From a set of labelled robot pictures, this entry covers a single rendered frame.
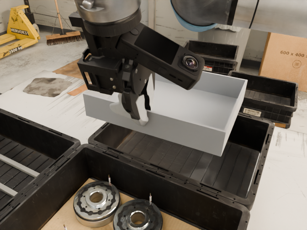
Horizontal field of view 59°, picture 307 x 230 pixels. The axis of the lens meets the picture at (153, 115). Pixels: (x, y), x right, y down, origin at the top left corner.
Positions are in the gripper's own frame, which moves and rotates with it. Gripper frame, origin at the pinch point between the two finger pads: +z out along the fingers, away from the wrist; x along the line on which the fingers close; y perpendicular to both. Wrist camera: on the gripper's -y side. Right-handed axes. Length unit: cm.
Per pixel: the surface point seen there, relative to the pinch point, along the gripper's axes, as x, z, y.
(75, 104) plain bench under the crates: -34, 49, 54
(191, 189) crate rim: 3.8, 15.1, -8.9
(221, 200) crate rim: 4.4, 15.0, -15.0
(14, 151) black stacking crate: 4, 25, 43
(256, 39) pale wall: -237, 146, -14
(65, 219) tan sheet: 16.1, 21.8, 16.2
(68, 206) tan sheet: 13.3, 22.6, 17.4
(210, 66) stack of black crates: -120, 92, 11
